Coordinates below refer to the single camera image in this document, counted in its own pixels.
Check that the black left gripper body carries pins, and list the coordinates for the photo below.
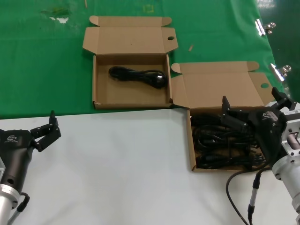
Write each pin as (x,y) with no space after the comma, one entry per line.
(16,150)

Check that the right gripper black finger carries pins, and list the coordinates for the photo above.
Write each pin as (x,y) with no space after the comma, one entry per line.
(283,99)
(235,120)

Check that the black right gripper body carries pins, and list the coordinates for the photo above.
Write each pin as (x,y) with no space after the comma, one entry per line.
(266,131)

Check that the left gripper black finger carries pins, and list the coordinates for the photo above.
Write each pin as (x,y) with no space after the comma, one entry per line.
(50,134)

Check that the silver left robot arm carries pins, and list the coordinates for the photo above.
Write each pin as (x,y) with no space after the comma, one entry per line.
(5,201)

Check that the open cardboard box without tear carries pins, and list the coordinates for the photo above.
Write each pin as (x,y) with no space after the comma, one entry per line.
(222,86)

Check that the open cardboard box torn corner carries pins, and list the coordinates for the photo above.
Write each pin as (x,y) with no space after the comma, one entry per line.
(131,96)

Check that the silver binder clip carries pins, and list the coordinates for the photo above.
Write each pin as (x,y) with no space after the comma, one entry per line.
(261,27)
(279,71)

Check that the green table cloth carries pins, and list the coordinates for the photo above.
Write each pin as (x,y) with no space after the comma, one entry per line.
(42,70)

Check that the small wood chip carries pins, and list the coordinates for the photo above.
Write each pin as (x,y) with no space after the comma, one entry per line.
(191,47)

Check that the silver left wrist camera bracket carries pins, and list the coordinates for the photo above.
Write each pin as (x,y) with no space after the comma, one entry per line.
(2,167)

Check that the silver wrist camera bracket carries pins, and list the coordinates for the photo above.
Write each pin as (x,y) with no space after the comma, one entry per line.
(2,167)
(292,137)

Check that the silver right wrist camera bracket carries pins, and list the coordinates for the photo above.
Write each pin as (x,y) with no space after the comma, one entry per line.
(292,137)

